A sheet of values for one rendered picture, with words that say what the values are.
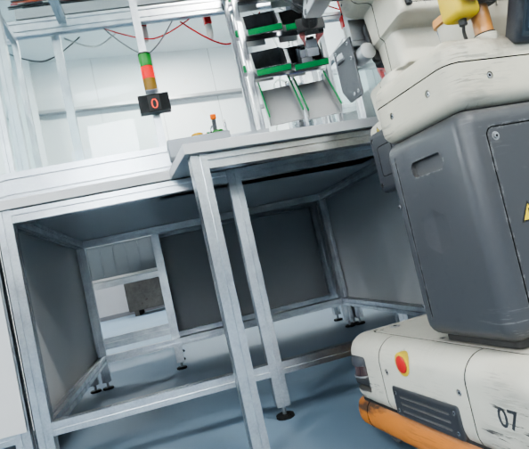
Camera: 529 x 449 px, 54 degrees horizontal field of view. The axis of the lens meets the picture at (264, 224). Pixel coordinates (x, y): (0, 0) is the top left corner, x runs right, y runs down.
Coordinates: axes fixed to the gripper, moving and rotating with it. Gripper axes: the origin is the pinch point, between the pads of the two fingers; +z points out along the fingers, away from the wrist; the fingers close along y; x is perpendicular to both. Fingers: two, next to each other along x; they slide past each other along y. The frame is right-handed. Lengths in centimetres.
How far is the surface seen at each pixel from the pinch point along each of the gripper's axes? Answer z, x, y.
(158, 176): -8, 55, 60
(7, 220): -13, 64, 106
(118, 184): -10, 56, 73
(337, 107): 12.6, 23.2, -5.2
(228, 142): -31, 65, 35
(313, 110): 12.8, 22.6, 3.7
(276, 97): 15.2, 10.1, 16.3
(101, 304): 751, -245, 369
